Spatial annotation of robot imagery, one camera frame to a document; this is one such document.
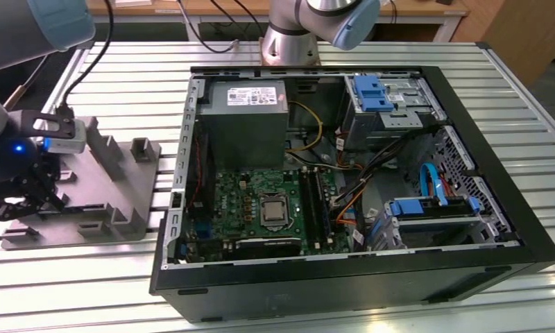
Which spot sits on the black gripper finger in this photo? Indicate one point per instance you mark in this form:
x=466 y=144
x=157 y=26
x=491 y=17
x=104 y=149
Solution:
x=4 y=209
x=45 y=187

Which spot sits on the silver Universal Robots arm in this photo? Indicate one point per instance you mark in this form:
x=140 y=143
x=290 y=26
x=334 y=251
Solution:
x=287 y=41

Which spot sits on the black RAM slot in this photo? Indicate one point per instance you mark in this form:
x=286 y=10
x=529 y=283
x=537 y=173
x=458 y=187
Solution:
x=307 y=208
x=318 y=208

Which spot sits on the grey parts rack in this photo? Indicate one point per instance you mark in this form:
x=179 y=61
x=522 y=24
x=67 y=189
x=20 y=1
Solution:
x=92 y=187

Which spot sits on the blue board connector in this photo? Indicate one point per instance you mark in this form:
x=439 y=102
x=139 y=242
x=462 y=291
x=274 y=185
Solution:
x=203 y=230

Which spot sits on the green motherboard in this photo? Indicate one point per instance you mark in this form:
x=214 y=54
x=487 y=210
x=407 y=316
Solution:
x=234 y=194

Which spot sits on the grey power supply unit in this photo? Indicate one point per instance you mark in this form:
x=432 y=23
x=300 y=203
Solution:
x=244 y=138

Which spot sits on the CPU socket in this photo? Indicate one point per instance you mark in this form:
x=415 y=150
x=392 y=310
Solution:
x=275 y=195

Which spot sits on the silver CPU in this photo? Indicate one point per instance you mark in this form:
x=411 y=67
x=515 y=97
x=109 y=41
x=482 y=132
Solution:
x=272 y=211

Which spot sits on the black graphics card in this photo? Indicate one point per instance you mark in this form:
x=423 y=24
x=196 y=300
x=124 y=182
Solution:
x=268 y=246

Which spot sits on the black PC case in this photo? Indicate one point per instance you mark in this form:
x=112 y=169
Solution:
x=306 y=288

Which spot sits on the blue plastic drive latch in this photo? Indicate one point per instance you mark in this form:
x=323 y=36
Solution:
x=372 y=93

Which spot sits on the silver drive cage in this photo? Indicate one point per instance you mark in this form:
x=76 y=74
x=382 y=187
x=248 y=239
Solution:
x=388 y=121

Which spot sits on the hard disk in blue carrier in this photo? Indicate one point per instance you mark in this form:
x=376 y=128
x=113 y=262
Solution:
x=407 y=207

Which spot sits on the silver disk bay cage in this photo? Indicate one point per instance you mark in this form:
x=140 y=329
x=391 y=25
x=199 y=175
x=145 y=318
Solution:
x=439 y=220

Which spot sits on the wooden desk white legs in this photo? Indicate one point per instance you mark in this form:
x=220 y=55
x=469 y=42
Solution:
x=445 y=12

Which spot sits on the wooden cabinet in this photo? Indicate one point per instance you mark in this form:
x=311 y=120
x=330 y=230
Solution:
x=527 y=34

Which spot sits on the light grey wrist camera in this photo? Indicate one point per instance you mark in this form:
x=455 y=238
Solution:
x=69 y=138

